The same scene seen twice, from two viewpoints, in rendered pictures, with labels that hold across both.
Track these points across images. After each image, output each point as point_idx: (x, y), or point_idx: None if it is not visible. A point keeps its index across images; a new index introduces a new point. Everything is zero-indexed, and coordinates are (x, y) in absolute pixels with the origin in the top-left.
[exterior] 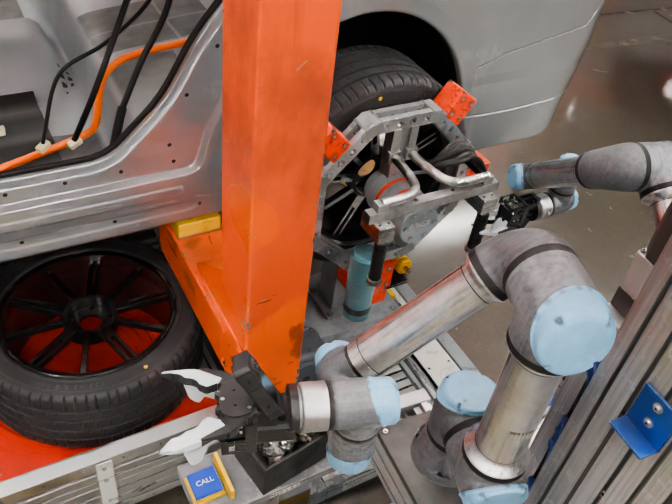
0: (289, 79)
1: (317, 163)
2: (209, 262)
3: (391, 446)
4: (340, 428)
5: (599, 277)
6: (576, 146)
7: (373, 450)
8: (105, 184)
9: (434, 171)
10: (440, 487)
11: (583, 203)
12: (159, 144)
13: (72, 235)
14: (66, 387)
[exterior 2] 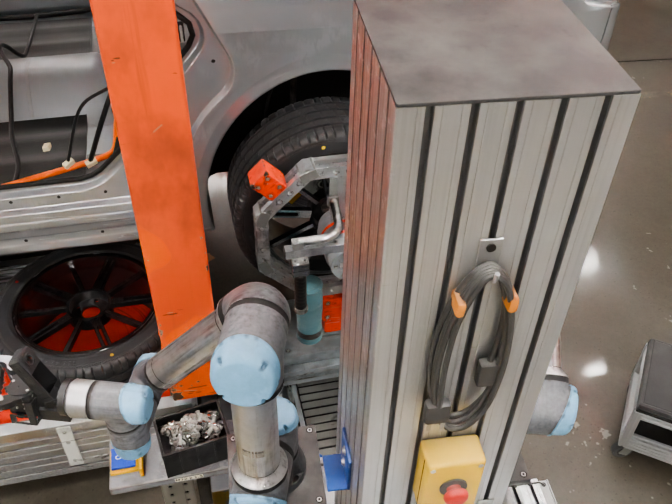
0: (148, 138)
1: (193, 205)
2: None
3: (231, 452)
4: (96, 419)
5: (624, 338)
6: (655, 198)
7: (145, 444)
8: (92, 200)
9: None
10: None
11: (638, 259)
12: None
13: (67, 239)
14: (46, 361)
